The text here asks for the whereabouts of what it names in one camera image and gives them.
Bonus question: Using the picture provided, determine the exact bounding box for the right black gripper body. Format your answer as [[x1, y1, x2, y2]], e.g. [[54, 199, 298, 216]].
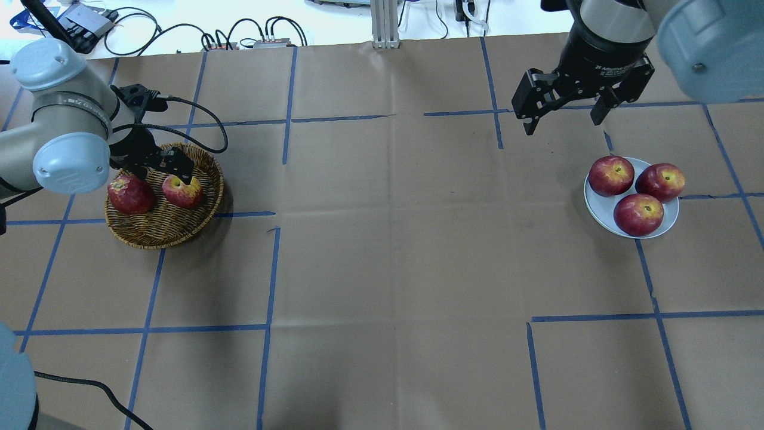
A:
[[512, 24, 655, 120]]

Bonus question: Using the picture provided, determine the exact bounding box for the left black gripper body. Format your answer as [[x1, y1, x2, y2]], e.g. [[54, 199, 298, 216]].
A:
[[109, 123, 195, 180]]

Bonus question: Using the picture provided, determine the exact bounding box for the yellow-red apple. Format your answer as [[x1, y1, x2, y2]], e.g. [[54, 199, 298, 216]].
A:
[[162, 175, 204, 209]]

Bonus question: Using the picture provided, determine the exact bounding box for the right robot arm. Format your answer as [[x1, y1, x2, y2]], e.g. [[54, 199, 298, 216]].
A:
[[512, 1, 763, 134]]

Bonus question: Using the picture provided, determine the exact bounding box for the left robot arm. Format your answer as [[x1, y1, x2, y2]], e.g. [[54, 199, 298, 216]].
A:
[[1, 38, 194, 199]]

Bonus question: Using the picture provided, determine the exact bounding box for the dark red basket apple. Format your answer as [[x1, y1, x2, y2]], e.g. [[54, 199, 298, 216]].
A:
[[107, 174, 156, 215]]

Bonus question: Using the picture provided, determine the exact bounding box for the woven wicker basket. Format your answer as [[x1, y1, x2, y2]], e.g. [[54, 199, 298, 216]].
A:
[[104, 143, 226, 250]]

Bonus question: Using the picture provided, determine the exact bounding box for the plate apple near centre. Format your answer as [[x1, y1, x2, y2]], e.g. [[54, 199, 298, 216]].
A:
[[587, 155, 635, 198]]

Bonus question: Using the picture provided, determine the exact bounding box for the plate apple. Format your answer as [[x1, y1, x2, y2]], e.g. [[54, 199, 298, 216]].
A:
[[587, 155, 635, 198], [634, 163, 686, 203], [613, 193, 665, 237]]

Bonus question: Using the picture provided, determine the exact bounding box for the plate apple far side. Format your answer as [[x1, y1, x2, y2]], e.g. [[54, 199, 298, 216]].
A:
[[634, 163, 686, 203]]

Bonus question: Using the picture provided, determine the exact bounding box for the light blue plate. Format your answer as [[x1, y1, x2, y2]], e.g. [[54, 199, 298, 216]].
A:
[[584, 155, 686, 239]]

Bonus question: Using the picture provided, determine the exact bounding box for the plate apple front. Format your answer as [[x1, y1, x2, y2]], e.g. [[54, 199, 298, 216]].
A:
[[613, 193, 665, 237]]

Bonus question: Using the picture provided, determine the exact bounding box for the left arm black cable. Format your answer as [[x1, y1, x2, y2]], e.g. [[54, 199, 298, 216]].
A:
[[110, 94, 229, 155]]

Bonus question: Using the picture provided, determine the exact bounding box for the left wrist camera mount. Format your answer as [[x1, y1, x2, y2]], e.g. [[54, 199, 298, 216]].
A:
[[110, 84, 168, 124]]

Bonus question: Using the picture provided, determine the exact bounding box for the aluminium frame post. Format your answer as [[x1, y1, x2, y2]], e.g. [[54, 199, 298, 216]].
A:
[[370, 0, 401, 49]]

